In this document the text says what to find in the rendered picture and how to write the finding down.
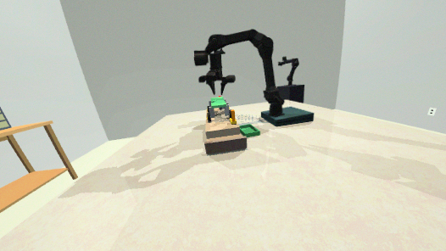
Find green tray walls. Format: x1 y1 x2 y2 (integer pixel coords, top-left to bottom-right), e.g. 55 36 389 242
240 124 260 137

